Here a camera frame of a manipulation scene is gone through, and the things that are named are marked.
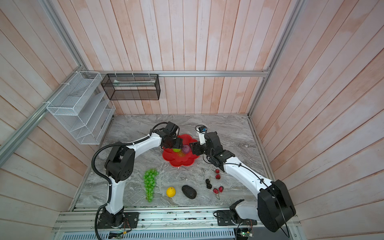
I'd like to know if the purple fig fruit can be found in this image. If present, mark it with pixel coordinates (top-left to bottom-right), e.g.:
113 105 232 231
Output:
182 145 191 154

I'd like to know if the red cherry pair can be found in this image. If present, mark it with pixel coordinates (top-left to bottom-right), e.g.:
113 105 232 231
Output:
215 169 221 180
213 186 224 200

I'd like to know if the dark blackberry pair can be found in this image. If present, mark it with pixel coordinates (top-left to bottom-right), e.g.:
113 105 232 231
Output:
206 179 212 189

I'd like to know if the green grape bunch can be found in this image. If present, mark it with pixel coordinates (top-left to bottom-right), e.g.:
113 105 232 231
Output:
143 169 159 203

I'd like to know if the dark avocado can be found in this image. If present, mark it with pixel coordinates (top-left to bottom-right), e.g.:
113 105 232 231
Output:
182 185 197 200

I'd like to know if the yellow lemon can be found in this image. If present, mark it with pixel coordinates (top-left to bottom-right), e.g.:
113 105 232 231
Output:
166 187 176 198

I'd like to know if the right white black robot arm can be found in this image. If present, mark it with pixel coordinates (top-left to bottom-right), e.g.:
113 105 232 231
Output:
190 127 297 232

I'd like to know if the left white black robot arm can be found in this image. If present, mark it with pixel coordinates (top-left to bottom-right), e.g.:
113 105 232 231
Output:
101 122 183 228

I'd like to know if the red flower-shaped fruit bowl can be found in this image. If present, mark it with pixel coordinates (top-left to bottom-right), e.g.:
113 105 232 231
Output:
162 134 199 168

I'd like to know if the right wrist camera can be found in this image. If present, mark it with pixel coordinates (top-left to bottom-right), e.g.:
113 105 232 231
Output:
195 125 208 145

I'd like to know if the black wire mesh basket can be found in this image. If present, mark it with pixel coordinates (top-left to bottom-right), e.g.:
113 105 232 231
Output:
101 73 161 101

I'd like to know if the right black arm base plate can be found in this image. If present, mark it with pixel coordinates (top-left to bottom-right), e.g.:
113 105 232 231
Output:
213 210 260 226

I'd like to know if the horizontal aluminium wall rail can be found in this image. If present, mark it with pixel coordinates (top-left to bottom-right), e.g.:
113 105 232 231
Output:
88 70 269 78

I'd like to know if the black corrugated cable conduit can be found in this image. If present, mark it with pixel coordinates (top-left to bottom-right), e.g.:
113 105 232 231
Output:
90 121 169 240

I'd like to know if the white wire mesh shelf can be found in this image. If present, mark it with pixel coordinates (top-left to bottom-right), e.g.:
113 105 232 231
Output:
47 72 116 145

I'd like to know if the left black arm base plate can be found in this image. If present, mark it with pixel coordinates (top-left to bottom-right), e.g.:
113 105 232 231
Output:
97 212 140 229

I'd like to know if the aluminium front rail frame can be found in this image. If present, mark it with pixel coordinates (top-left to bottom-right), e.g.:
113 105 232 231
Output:
52 206 302 233

